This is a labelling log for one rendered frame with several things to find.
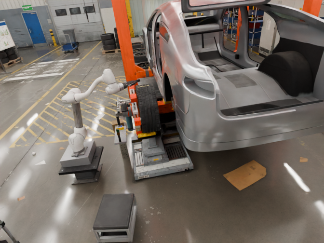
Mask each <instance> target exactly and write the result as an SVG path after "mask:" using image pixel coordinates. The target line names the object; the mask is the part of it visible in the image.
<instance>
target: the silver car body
mask: <svg viewBox="0 0 324 243"><path fill-rule="evenodd" d="M270 1H271V0H173V1H168V2H165V3H163V4H161V5H160V6H159V7H157V8H156V9H155V10H154V11H153V13H152V14H151V16H150V18H149V20H148V22H147V24H146V25H145V26H143V28H142V34H143V43H144V48H145V53H146V58H147V59H148V65H149V63H150V59H152V60H153V68H152V72H153V75H154V78H155V80H156V82H157V85H158V88H159V90H160V92H161V95H162V97H163V99H164V96H163V74H164V72H166V73H167V75H168V78H169V81H170V85H171V89H172V94H173V100H174V106H175V118H176V128H177V130H178V132H179V135H180V137H181V139H182V141H183V143H184V145H185V147H186V148H187V149H189V150H191V151H197V152H210V151H222V150H229V149H239V148H245V147H250V146H256V145H261V144H266V143H271V142H277V141H282V140H287V139H292V138H297V137H302V136H307V135H313V134H317V133H322V132H324V20H323V19H321V18H319V17H316V16H314V15H312V14H310V13H307V12H304V11H302V10H299V9H296V8H292V7H288V6H284V5H280V4H276V3H271V2H270ZM247 6H254V7H257V8H259V9H261V10H263V11H264V12H266V13H267V14H268V15H270V16H271V17H272V18H273V19H274V21H275V23H276V26H277V30H278V33H279V35H280V40H279V43H278V44H277V45H276V47H275V48H274V49H273V51H272V52H271V54H270V55H268V56H267V57H266V58H264V60H263V61H262V62H261V63H259V62H257V61H255V60H252V59H251V58H250V57H249V53H248V48H249V18H248V10H247ZM237 7H239V8H240V11H241V16H242V25H241V28H240V33H239V40H238V47H237V51H236V52H234V51H231V50H229V49H227V48H225V47H224V30H223V29H224V24H223V17H224V15H225V13H226V10H227V9H228V8H237ZM211 10H217V13H216V15H212V16H197V17H188V18H183V17H182V14H187V13H194V12H203V11H211ZM159 16H161V18H160V21H158V18H159ZM198 22H199V23H198Z"/></svg>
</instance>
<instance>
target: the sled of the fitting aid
mask: <svg viewBox="0 0 324 243"><path fill-rule="evenodd" d="M161 140H162V144H163V147H164V150H165V153H164V154H159V155H154V156H149V157H145V155H144V149H143V143H142V142H141V149H142V155H143V162H144V167H145V166H150V165H155V164H160V163H165V162H169V158H168V155H167V152H166V148H165V145H164V142H163V139H161Z"/></svg>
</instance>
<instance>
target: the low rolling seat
mask: <svg viewBox="0 0 324 243"><path fill-rule="evenodd" d="M136 213H137V203H136V198H135V195H134V193H119V194H104V195H103V197H102V200H101V203H100V206H99V209H98V212H97V215H96V218H95V221H94V224H93V232H94V235H95V237H96V239H97V241H98V243H106V242H128V243H132V241H133V235H134V229H135V220H136Z"/></svg>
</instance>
